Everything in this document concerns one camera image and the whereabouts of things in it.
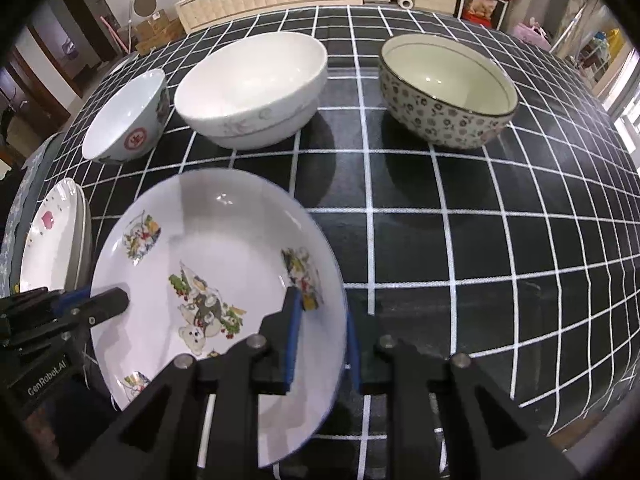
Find cardboard boxes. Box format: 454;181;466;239
134;10;186;56

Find white plate pink flowers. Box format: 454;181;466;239
20;178;78;292

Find pink bag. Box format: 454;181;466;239
511;18;551;51

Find white plate cartoon print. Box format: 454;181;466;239
91;168;347;467

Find patterned bowl cream inside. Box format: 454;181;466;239
378;34;520;151

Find black white checkered tablecloth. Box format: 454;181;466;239
44;6;639;448

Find plain white plate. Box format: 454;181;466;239
68;185;92;289

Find white bowl red emblem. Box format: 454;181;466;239
81;68;170;165

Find large white bowl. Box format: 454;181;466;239
174;32;328;151

